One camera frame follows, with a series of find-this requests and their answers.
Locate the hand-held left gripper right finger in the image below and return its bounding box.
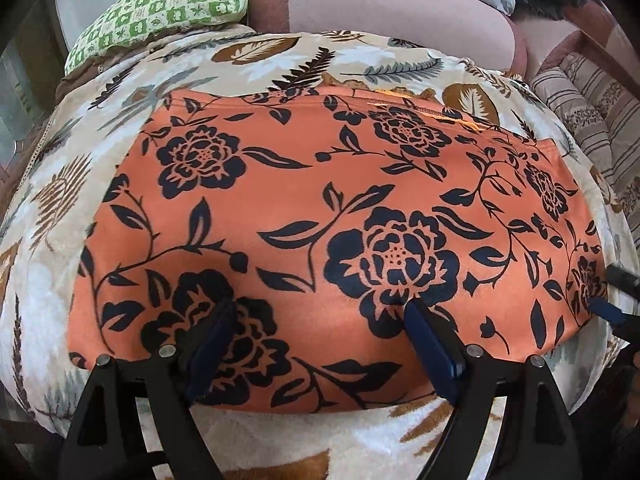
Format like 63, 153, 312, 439
404, 300, 583, 480

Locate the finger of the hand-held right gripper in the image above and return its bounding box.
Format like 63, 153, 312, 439
589, 296, 640, 343
606, 264, 640, 303

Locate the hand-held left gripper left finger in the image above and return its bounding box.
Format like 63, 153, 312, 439
59, 299, 238, 480

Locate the orange black floral shirt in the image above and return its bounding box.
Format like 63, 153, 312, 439
67, 85, 608, 413

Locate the striped beige cushion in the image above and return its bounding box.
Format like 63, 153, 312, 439
530, 50, 640, 251

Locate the leaf print blanket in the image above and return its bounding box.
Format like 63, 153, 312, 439
0, 30, 640, 480

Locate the pink brown sofa backrest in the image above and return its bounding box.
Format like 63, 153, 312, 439
515, 0, 640, 81

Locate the brown folded cloth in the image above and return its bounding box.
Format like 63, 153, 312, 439
55, 57, 111, 103

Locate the patterned glass window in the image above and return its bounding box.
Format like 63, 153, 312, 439
0, 55, 41, 181

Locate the green checkered pillow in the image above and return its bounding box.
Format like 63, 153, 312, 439
64, 0, 266, 77

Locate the pink bolster pillow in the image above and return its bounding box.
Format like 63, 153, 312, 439
248, 0, 528, 78

